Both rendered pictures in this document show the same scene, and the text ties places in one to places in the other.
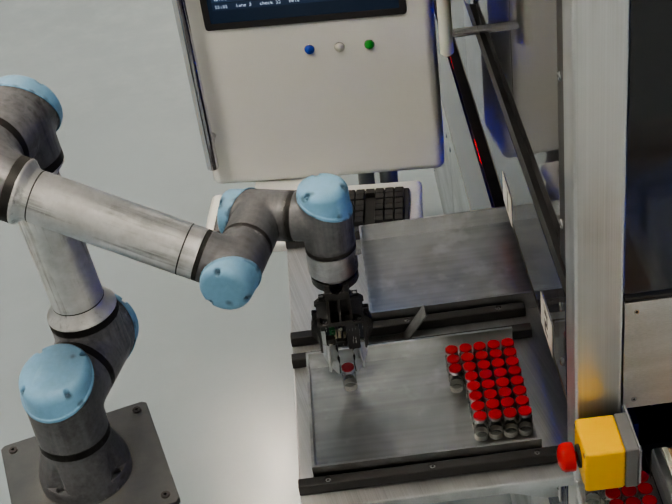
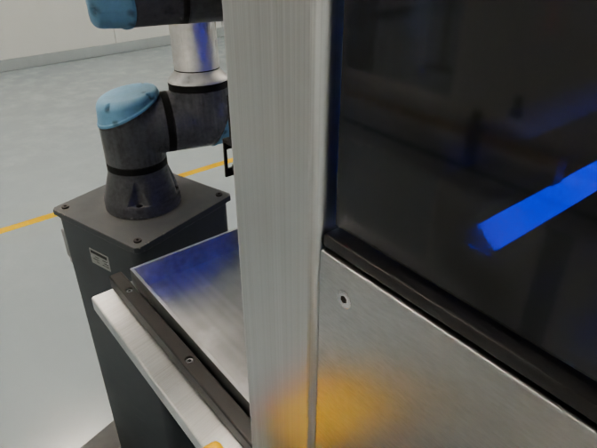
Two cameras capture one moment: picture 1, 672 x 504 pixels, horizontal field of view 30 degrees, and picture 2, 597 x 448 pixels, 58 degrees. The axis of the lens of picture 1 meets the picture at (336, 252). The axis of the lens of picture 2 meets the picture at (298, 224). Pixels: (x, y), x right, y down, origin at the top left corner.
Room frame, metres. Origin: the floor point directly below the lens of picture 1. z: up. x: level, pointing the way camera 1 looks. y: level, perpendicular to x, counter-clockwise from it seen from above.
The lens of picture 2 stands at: (1.11, -0.49, 1.33)
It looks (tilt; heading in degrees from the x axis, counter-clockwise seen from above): 31 degrees down; 50
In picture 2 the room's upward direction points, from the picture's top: straight up
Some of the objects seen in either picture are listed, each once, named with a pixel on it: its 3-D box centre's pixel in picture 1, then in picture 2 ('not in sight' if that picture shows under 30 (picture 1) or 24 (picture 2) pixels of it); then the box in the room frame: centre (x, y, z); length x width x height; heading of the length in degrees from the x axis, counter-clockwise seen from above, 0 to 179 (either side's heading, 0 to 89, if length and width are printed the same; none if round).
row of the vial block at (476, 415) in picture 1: (473, 390); not in sight; (1.43, -0.18, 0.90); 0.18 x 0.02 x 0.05; 178
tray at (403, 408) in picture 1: (417, 401); (290, 305); (1.44, -0.09, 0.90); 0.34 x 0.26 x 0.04; 88
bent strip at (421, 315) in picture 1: (385, 329); not in sight; (1.61, -0.06, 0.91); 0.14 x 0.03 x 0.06; 89
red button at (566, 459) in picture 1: (571, 456); not in sight; (1.18, -0.28, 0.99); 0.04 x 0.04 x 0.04; 89
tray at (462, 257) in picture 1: (459, 262); not in sight; (1.77, -0.22, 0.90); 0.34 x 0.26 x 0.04; 89
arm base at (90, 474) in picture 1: (79, 451); (139, 179); (1.50, 0.46, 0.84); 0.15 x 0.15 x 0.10
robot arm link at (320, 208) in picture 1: (324, 216); not in sight; (1.49, 0.01, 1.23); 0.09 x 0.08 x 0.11; 72
